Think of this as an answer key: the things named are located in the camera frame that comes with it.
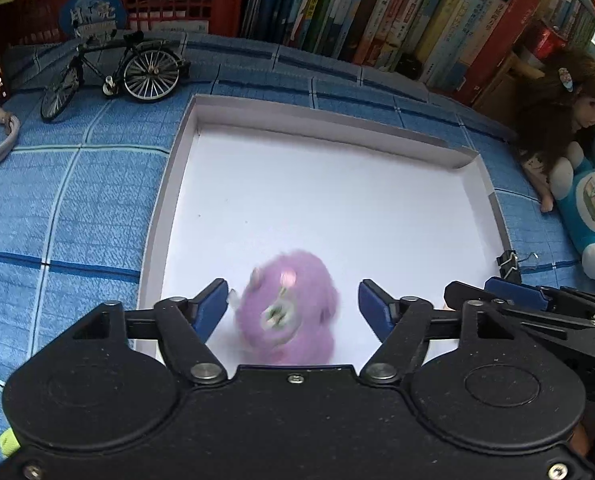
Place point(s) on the black model bicycle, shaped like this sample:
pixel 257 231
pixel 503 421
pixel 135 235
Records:
pixel 150 75

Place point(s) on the black binder clip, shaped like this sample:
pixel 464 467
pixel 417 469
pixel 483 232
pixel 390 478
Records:
pixel 510 265

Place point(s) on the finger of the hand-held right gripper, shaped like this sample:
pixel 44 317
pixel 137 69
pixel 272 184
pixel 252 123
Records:
pixel 477 294
pixel 520 290

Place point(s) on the row of upright books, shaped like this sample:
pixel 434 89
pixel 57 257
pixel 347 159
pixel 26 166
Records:
pixel 402 15

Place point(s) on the brown haired doll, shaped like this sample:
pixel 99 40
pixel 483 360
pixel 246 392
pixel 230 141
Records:
pixel 585 110

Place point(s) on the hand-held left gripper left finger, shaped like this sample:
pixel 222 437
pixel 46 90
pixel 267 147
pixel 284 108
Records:
pixel 212 305

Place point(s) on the white cardboard box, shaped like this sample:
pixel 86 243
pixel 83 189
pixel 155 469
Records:
pixel 327 200

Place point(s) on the blue cat plush toy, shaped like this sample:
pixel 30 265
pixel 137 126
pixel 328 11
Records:
pixel 585 210

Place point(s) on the yellow green tag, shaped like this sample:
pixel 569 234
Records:
pixel 7 442

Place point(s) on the grey carabiner clip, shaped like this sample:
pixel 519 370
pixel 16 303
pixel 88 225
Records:
pixel 4 147

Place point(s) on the purple plush toy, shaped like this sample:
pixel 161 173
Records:
pixel 307 310

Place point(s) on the brown wooden box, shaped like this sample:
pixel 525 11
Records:
pixel 500 90

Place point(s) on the person's right hand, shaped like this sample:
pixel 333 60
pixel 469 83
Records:
pixel 580 440

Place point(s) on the blue checked bedsheet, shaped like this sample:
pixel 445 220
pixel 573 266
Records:
pixel 77 210

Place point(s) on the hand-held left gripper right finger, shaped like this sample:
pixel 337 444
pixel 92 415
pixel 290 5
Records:
pixel 375 306

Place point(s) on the white paper label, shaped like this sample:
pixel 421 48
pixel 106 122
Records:
pixel 170 26

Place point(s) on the round blue sticker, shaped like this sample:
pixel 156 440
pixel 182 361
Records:
pixel 92 15

